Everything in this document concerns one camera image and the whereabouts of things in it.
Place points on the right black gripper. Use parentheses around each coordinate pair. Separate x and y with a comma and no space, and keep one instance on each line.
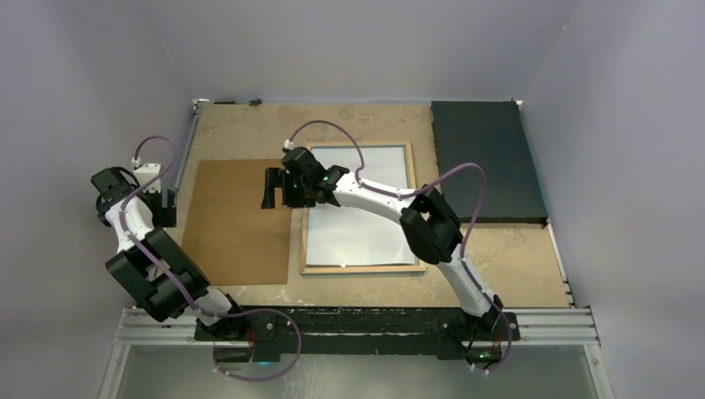
(277,178)

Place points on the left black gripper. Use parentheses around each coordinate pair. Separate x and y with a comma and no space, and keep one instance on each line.
(163,216)

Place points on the brown cardboard backing board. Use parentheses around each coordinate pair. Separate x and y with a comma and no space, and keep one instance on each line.
(227,233)

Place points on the blue wooden picture frame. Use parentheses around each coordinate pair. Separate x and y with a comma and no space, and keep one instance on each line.
(363,270)

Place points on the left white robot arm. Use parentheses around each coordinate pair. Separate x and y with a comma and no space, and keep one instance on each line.
(162,279)

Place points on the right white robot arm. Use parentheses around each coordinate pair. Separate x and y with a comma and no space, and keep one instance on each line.
(430,226)

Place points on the dark blue foam pad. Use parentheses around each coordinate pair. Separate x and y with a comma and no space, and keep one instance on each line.
(491,134)

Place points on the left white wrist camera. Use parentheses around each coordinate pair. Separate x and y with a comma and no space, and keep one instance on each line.
(147,175)

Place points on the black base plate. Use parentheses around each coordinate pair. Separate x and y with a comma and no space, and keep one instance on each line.
(445,333)

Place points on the aluminium rail frame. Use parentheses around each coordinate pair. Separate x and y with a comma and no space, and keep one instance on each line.
(557,355)

